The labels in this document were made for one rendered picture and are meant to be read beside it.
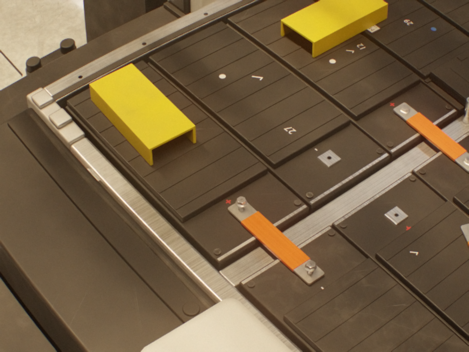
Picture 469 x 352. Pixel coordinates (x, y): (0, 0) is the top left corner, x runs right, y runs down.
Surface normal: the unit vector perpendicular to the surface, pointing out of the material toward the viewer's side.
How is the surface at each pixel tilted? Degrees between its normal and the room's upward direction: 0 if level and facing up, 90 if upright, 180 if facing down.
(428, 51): 0
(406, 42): 0
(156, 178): 0
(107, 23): 90
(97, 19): 90
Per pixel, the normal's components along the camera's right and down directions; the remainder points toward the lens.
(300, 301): 0.00, -0.69
